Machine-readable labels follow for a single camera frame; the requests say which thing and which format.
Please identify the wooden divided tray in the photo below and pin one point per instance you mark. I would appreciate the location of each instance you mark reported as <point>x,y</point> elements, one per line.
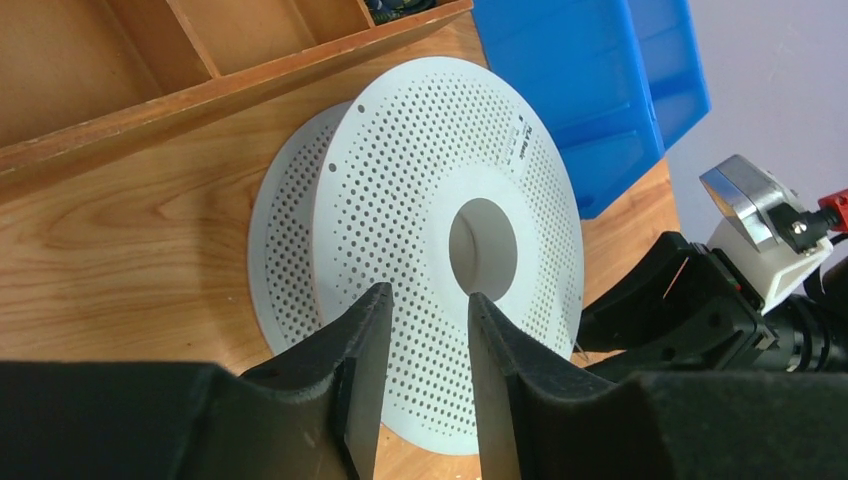
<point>84,83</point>

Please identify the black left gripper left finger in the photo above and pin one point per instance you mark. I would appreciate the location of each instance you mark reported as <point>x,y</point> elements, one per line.
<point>311,412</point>

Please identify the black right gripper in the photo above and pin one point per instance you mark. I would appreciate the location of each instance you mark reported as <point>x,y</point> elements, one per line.
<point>682,307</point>

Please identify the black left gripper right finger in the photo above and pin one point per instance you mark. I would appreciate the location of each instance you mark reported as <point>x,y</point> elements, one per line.
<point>538,416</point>

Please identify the blue plastic bin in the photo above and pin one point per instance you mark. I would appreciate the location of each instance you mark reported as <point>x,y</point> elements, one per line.
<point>616,83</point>

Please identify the green patterned rolled tie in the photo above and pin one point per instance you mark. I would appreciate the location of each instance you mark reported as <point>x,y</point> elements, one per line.
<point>384,11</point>

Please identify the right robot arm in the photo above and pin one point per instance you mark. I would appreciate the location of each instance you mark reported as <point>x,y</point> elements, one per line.
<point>812,337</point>

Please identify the grey perforated cable spool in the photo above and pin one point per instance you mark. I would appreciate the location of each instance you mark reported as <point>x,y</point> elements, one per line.
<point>441,180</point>

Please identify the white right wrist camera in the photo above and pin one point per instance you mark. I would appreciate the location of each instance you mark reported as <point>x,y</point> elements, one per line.
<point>765,232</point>

